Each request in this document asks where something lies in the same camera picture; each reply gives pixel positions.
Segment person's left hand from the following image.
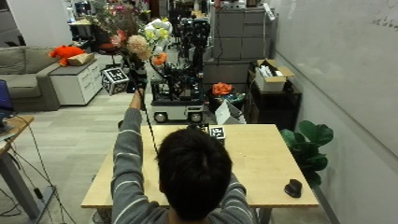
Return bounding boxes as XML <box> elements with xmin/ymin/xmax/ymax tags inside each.
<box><xmin>128</xmin><ymin>60</ymin><xmax>150</xmax><ymax>94</ymax></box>

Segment person's right hand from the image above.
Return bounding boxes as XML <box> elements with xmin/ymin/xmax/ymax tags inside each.
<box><xmin>186</xmin><ymin>123</ymin><xmax>211</xmax><ymax>134</ymax></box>

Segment orange artificial flower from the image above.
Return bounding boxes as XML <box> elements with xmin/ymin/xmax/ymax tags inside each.
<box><xmin>151</xmin><ymin>51</ymin><xmax>170</xmax><ymax>67</ymax></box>

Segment peach pompon artificial flower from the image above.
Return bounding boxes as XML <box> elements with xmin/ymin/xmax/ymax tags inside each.
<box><xmin>126</xmin><ymin>35</ymin><xmax>154</xmax><ymax>64</ymax></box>

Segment red pink artificial flower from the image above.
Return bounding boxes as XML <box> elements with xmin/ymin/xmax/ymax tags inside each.
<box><xmin>108</xmin><ymin>29</ymin><xmax>128</xmax><ymax>49</ymax></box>

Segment white yellow artificial flowers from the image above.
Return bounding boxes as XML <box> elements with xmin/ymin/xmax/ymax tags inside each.
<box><xmin>143</xmin><ymin>18</ymin><xmax>175</xmax><ymax>54</ymax></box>

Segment leafy branch with pink blossoms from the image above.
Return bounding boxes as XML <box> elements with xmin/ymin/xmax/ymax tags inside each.
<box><xmin>87</xmin><ymin>0</ymin><xmax>152</xmax><ymax>37</ymax></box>

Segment white marker cube left glove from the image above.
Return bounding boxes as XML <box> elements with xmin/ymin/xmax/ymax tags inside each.
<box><xmin>102</xmin><ymin>67</ymin><xmax>131</xmax><ymax>96</ymax></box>

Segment white marker cube glove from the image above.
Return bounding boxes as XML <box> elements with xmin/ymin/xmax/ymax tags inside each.
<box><xmin>208</xmin><ymin>125</ymin><xmax>228</xmax><ymax>146</ymax></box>
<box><xmin>102</xmin><ymin>67</ymin><xmax>131</xmax><ymax>96</ymax></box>

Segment red stool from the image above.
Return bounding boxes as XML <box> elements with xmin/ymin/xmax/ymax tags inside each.
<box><xmin>99</xmin><ymin>42</ymin><xmax>123</xmax><ymax>64</ymax></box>

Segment wheeled robot cart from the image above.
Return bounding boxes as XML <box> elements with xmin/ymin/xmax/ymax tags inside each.
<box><xmin>150</xmin><ymin>18</ymin><xmax>212</xmax><ymax>124</ymax></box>

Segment brown paper bag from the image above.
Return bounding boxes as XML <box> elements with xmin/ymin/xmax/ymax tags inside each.
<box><xmin>67</xmin><ymin>52</ymin><xmax>96</xmax><ymax>67</ymax></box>

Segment white drawer cabinet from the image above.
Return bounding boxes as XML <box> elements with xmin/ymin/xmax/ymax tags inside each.
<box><xmin>48</xmin><ymin>59</ymin><xmax>104</xmax><ymax>105</ymax></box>

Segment orange plush toy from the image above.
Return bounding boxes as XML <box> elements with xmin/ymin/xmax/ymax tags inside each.
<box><xmin>48</xmin><ymin>45</ymin><xmax>86</xmax><ymax>67</ymax></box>

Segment orange flower bunch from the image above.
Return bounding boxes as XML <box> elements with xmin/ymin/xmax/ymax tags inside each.
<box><xmin>212</xmin><ymin>81</ymin><xmax>235</xmax><ymax>97</ymax></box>

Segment white paper bag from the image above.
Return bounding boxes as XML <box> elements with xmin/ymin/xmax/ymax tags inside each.
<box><xmin>215</xmin><ymin>99</ymin><xmax>247</xmax><ymax>125</ymax></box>

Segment grey filing cabinets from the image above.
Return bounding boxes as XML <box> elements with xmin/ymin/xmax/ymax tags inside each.
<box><xmin>212</xmin><ymin>7</ymin><xmax>276</xmax><ymax>61</ymax></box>

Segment white marker cube right glove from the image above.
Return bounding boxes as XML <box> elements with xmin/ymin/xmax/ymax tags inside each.
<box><xmin>208</xmin><ymin>125</ymin><xmax>228</xmax><ymax>146</ymax></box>

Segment grey sofa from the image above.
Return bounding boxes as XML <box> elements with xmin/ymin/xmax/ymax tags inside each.
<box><xmin>0</xmin><ymin>46</ymin><xmax>63</xmax><ymax>112</ymax></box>

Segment open cardboard box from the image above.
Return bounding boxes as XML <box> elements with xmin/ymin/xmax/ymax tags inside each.
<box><xmin>253</xmin><ymin>58</ymin><xmax>296</xmax><ymax>93</ymax></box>

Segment blue laptop screen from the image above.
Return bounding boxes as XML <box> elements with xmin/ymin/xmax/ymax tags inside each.
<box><xmin>0</xmin><ymin>79</ymin><xmax>15</xmax><ymax>114</ymax></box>

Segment black shelf cabinet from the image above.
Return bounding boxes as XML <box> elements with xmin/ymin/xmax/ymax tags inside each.
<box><xmin>245</xmin><ymin>68</ymin><xmax>304</xmax><ymax>131</ymax></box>

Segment wooden side desk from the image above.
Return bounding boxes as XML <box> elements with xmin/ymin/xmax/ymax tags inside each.
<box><xmin>0</xmin><ymin>115</ymin><xmax>56</xmax><ymax>220</ymax></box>

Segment the person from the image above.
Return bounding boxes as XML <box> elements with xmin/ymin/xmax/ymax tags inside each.
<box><xmin>111</xmin><ymin>60</ymin><xmax>256</xmax><ymax>224</ymax></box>

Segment green leafy potted plant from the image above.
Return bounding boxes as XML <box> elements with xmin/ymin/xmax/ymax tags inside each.
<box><xmin>280</xmin><ymin>119</ymin><xmax>335</xmax><ymax>189</ymax></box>

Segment black computer mouse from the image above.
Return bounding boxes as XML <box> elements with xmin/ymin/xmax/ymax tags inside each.
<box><xmin>284</xmin><ymin>178</ymin><xmax>304</xmax><ymax>199</ymax></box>

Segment black glove cable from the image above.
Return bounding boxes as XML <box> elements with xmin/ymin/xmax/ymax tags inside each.
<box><xmin>139</xmin><ymin>88</ymin><xmax>162</xmax><ymax>155</ymax></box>

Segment black desk cable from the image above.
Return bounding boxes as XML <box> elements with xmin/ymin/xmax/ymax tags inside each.
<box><xmin>9</xmin><ymin>115</ymin><xmax>79</xmax><ymax>224</ymax></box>

